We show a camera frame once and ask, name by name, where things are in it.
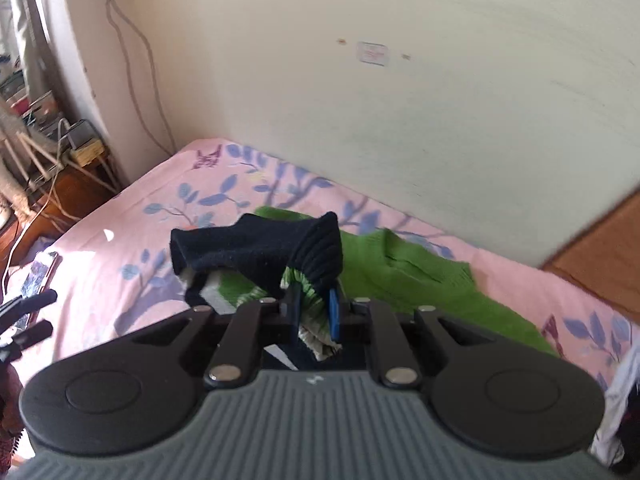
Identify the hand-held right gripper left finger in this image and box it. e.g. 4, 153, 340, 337
132, 282, 303, 388

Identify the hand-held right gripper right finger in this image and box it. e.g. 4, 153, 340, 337
327, 284, 496, 388

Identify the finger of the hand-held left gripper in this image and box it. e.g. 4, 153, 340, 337
0, 320, 54, 362
0, 289, 58, 322

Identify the navy sweater with striped trim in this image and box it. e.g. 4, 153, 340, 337
170, 211, 368, 371

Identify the smartphone in clear case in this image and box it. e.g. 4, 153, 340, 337
20, 251, 63, 296

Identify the green knitted sweater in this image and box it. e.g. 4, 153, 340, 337
215, 205, 561, 358

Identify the wooden nightstand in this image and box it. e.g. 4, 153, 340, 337
10, 157, 131, 266

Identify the pink floral bed sheet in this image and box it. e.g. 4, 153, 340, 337
5, 137, 633, 411

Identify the white router with antennas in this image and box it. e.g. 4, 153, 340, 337
0, 125, 121, 196

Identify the beige power strip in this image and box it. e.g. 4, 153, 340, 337
67, 137, 106, 166

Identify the black charger block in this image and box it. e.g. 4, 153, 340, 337
65, 120, 96, 148

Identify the brown wooden board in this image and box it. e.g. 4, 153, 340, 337
542, 195, 640, 326

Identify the grey curtain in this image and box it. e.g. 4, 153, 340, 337
10, 0, 66, 106

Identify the white cloth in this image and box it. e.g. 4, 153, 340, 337
590, 345, 640, 466

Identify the dark cloth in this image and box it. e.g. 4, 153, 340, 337
612, 385, 640, 476

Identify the small wall sticker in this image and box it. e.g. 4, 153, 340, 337
357, 42, 390, 67

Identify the thin wall cable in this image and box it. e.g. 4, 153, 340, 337
90, 0, 176, 156

